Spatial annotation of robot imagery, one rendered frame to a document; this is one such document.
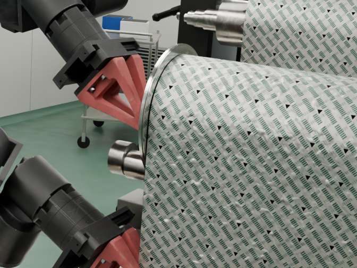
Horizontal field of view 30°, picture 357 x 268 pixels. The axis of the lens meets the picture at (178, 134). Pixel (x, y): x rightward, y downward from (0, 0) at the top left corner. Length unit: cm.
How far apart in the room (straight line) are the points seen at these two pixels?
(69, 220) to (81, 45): 19
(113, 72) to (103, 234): 17
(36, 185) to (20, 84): 553
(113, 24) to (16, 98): 119
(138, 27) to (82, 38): 457
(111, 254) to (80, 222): 5
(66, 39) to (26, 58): 551
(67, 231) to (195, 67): 21
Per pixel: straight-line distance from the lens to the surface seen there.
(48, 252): 345
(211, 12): 94
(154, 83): 65
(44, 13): 77
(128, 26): 531
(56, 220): 71
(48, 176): 72
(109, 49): 72
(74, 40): 74
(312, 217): 61
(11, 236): 76
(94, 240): 67
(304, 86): 62
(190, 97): 63
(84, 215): 70
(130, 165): 77
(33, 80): 637
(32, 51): 632
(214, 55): 102
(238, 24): 90
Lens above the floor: 139
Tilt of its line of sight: 13 degrees down
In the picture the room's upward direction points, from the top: 5 degrees clockwise
